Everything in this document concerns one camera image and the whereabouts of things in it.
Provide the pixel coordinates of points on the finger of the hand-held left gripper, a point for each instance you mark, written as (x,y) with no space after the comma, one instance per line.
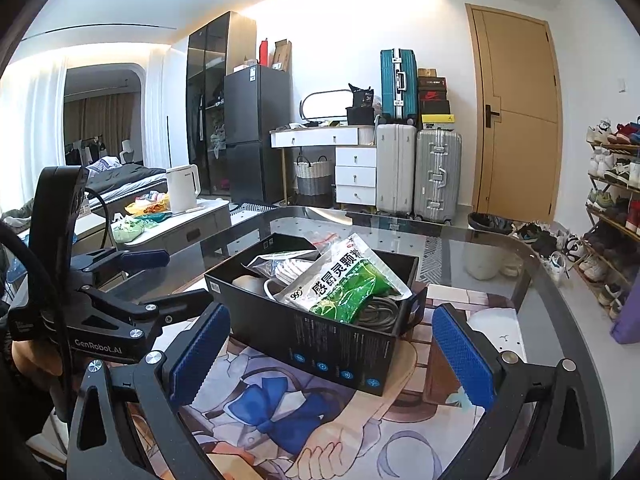
(185,305)
(145,258)

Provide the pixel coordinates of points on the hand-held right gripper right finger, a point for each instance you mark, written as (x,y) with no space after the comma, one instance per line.
(462,355)

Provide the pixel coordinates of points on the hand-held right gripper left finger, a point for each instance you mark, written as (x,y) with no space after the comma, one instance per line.
(200,350)

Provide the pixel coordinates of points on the clear bag of white gloves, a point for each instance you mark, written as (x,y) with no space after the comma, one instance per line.
(295,270)

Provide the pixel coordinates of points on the black cardboard box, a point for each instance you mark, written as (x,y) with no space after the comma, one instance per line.
(325,345)

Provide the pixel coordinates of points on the green and white packet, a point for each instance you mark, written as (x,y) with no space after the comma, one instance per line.
(340,280)

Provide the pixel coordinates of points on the person's left forearm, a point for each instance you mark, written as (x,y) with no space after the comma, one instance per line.
(20,420)

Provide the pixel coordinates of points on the person's left hand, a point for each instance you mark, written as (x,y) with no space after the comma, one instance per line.
(35,360)

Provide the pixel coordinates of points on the green snack bag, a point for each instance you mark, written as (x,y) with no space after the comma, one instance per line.
(132,230)

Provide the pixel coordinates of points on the yellow snack bag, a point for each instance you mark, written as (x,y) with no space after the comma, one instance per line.
(147,205)

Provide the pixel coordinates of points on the white low cabinet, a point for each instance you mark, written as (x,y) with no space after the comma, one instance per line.
(200,225)

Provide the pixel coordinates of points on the white electric kettle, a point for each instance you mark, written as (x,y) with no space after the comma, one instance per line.
(182,190)

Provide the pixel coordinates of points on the bed with dark bedding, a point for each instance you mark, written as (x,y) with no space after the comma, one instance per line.
(125,177)

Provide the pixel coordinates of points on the white trash bin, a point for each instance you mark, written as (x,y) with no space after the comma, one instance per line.
(482,260)

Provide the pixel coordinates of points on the white chair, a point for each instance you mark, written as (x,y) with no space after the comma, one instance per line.
(127,152)

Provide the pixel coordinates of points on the white sheer curtain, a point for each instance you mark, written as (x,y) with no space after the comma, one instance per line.
(30,130)

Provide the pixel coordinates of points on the brown curtain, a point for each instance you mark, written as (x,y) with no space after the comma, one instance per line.
(102,120)

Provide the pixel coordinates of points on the printed cartoon table mat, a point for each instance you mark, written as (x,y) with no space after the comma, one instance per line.
(300,435)

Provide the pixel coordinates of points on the pile of shoes on floor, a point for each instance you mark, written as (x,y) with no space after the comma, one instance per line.
(545,245)

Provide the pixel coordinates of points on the black refrigerator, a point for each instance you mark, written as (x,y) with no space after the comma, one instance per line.
(257,135)

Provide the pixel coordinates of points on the purple bag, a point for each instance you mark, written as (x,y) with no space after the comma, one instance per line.
(627,317)

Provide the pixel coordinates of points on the woven laundry basket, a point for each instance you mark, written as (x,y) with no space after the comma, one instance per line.
(312,180)

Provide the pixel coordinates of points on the silver suitcase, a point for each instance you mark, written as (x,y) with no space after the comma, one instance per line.
(437,175)

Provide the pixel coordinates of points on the dark glass wardrobe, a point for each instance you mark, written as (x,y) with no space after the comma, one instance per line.
(210,85)

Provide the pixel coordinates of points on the white suitcase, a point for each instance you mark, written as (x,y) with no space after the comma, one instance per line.
(395,170)

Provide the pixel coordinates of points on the wooden shoe rack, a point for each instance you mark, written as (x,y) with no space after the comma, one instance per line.
(615,225)

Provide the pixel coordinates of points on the white vanity desk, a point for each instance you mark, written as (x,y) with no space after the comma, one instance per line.
(355,175)

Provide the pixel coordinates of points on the oval mirror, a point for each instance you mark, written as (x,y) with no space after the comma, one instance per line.
(325,104)

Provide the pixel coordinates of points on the group of shoes on rack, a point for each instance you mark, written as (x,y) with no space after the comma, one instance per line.
(612,170)

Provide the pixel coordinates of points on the white ribbed container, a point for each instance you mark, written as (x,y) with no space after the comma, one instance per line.
(366,136)

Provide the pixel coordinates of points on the open cardboard box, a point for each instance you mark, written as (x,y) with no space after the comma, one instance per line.
(282,57)

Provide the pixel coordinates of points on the plain black shoe box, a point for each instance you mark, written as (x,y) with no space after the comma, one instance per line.
(435,107)

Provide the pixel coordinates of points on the tan wooden door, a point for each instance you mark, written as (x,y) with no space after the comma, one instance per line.
(520,110)

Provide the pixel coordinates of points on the red and black shoe box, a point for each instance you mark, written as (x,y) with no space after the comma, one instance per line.
(433,95)

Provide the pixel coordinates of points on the black bag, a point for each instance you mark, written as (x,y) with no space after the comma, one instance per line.
(361,107)

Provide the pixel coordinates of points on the black striped shoe box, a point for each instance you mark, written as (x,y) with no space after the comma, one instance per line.
(432,83)

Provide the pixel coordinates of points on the teal suitcase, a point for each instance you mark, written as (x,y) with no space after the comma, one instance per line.
(395,85)

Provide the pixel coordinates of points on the small brown box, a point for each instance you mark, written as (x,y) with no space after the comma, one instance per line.
(431,73)

